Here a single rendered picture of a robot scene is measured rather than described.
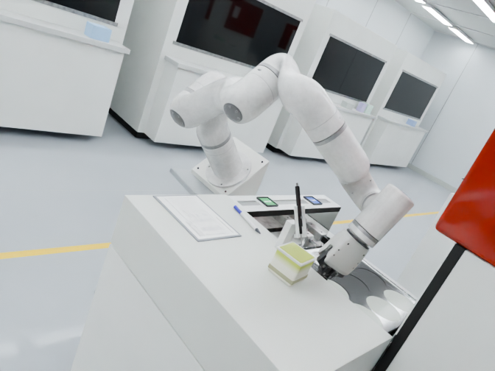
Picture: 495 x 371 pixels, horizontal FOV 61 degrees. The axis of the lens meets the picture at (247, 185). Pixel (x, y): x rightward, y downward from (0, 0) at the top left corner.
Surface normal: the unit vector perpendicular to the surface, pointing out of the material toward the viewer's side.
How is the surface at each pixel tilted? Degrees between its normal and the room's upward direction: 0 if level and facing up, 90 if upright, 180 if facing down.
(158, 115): 90
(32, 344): 0
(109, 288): 90
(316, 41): 90
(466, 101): 90
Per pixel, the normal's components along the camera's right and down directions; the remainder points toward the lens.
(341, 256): 0.19, 0.42
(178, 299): -0.69, -0.01
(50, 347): 0.37, -0.87
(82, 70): 0.62, 0.50
